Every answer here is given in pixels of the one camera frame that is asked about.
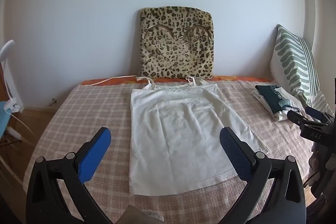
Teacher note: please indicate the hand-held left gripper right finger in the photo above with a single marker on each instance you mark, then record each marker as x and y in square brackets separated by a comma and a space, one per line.
[236, 158]

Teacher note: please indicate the blue chair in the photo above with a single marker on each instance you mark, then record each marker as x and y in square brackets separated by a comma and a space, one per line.
[4, 121]

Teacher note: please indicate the green striped pillow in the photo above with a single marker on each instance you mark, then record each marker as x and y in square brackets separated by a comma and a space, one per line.
[294, 61]

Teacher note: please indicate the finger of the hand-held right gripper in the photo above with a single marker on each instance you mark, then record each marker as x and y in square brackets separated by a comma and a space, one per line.
[296, 116]
[315, 113]

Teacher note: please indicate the white clip-on lamp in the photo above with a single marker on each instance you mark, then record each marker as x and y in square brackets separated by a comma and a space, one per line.
[8, 77]

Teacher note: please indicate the grey fuzzy cloth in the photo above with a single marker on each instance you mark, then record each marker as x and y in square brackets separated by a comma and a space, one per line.
[147, 214]

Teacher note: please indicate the white camisole top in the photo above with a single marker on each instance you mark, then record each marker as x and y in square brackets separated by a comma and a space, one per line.
[183, 134]

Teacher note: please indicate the dark green folded garment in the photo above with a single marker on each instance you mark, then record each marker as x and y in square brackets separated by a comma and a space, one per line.
[273, 98]

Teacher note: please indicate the pink plaid blanket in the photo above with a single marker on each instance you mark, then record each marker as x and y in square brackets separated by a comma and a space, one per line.
[92, 108]

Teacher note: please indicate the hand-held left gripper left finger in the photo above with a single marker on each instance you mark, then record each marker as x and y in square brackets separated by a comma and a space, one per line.
[94, 153]

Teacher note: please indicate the white folded garment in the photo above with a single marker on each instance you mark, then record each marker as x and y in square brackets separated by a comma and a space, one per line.
[282, 113]

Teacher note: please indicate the leopard print cushion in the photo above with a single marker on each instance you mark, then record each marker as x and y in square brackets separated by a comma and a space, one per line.
[176, 56]

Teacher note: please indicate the person's right hand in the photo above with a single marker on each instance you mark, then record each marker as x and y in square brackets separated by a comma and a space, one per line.
[314, 161]

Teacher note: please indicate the metal door stop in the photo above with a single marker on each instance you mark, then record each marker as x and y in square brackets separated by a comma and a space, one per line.
[53, 101]

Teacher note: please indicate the orange bed sheet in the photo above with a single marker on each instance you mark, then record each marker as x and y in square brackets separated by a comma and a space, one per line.
[236, 78]

